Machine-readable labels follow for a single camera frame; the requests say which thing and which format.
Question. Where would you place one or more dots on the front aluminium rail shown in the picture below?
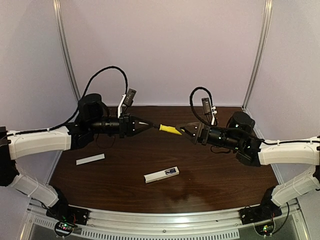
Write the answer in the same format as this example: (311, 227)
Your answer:
(210, 225)

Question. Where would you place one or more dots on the white remote battery cover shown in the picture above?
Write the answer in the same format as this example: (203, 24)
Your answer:
(90, 159)

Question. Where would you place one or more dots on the right aluminium frame post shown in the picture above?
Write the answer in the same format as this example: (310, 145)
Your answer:
(263, 37)

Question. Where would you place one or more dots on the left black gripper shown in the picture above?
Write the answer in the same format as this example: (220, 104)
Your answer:
(125, 125)

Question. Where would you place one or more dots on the aluminium frame post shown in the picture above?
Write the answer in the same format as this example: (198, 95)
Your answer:
(263, 37)
(65, 49)

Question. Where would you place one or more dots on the yellow handled screwdriver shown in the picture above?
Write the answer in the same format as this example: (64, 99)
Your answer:
(168, 129)

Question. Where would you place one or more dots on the left aluminium frame post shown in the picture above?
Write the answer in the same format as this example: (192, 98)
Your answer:
(65, 49)

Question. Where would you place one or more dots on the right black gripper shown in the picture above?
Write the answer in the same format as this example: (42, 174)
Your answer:
(201, 133)

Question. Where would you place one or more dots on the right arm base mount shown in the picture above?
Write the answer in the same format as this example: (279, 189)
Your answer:
(255, 214)

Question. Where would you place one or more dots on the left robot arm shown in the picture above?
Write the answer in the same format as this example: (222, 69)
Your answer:
(93, 118)

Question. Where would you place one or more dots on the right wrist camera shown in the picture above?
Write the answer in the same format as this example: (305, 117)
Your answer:
(209, 111)

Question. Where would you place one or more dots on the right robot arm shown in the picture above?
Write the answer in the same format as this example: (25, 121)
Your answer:
(252, 151)

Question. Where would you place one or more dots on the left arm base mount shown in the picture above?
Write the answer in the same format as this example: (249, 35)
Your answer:
(69, 214)

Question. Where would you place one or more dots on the white remote control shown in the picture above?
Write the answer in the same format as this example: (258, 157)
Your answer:
(161, 175)

